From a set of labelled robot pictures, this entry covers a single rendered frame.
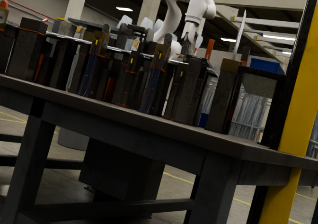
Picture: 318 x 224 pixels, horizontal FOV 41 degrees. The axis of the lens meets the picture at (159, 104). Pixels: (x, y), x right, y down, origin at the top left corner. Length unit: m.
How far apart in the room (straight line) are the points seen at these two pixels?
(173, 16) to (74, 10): 3.83
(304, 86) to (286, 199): 0.43
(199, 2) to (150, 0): 8.23
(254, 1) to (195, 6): 6.61
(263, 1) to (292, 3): 0.58
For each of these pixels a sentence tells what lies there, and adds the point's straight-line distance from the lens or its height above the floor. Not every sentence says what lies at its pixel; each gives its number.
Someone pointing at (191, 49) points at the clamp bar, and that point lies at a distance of 2.43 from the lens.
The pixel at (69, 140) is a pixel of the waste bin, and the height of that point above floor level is 0.09.
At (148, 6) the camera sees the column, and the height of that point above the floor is 3.13.
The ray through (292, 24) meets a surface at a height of 3.34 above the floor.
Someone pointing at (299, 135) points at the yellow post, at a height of 0.78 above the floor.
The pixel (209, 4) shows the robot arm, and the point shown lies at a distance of 2.34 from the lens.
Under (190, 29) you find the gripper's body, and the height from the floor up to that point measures 1.19.
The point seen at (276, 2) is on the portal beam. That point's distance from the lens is 8.69.
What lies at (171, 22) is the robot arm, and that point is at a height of 1.31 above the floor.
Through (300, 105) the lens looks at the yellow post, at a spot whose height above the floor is 0.89.
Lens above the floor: 0.72
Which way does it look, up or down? 1 degrees up
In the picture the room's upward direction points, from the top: 15 degrees clockwise
